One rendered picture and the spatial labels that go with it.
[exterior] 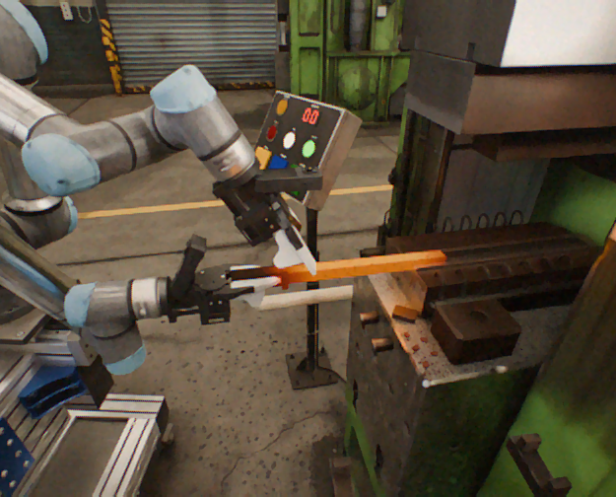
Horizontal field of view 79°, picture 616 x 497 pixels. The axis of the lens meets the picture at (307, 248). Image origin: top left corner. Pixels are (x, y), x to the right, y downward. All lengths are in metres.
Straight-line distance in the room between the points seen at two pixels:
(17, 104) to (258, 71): 8.03
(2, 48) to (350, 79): 4.85
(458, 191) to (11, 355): 1.15
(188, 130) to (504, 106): 0.44
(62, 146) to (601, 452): 0.82
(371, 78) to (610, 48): 4.97
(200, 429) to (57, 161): 1.36
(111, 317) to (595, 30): 0.80
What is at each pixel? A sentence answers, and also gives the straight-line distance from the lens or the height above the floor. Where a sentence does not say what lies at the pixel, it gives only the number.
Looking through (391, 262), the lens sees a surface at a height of 1.01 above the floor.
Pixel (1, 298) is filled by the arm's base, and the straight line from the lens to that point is 1.10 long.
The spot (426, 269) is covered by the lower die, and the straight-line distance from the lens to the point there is 0.77.
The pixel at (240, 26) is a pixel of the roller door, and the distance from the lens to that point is 8.48.
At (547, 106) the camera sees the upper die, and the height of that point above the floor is 1.30.
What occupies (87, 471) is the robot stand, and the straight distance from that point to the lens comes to 1.52.
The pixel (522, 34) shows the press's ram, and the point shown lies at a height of 1.40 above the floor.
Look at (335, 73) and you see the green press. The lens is 5.42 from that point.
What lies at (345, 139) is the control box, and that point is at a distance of 1.08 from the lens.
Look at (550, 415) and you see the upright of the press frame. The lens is 0.78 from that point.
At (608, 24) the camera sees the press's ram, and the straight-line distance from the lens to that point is 0.63.
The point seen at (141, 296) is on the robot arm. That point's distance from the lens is 0.70.
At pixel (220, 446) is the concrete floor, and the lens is 1.67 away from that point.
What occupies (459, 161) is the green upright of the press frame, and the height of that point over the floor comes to 1.13.
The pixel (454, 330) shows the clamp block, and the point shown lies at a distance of 0.68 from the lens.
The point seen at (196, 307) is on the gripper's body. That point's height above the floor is 0.96.
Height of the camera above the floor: 1.43
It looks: 33 degrees down
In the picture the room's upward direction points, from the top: straight up
